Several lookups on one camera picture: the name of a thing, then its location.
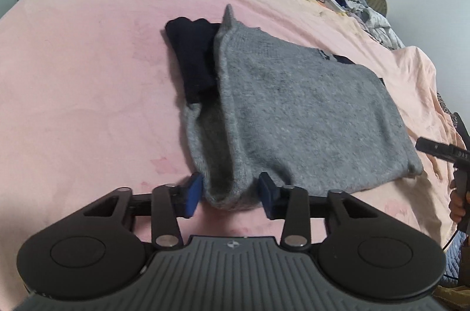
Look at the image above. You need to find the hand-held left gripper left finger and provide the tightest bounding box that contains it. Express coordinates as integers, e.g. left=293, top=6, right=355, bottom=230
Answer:
left=84, top=172, right=203, bottom=248

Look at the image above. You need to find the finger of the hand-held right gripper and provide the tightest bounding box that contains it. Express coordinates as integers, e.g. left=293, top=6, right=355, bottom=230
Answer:
left=416, top=137, right=453, bottom=160
left=453, top=112, right=470, bottom=150

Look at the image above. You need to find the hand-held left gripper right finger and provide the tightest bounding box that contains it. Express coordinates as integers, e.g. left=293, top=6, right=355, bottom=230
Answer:
left=258, top=172, right=368, bottom=249

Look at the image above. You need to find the grey sweater with navy sleeves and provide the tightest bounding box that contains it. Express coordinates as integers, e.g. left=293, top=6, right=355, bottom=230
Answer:
left=164, top=4, right=424, bottom=212

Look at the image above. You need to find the pile of light clothes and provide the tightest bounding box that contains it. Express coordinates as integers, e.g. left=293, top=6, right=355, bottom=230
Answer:
left=327, top=0, right=406, bottom=49

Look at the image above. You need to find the person's right hand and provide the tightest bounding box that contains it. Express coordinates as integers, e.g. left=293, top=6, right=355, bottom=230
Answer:
left=450, top=188, right=470, bottom=223

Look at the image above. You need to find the blue-grey quilted cloth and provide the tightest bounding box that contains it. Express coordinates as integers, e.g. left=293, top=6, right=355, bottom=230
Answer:
left=446, top=234, right=470, bottom=284

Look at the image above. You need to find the pink bed blanket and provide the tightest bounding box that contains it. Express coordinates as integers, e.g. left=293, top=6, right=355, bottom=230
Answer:
left=0, top=0, right=470, bottom=311

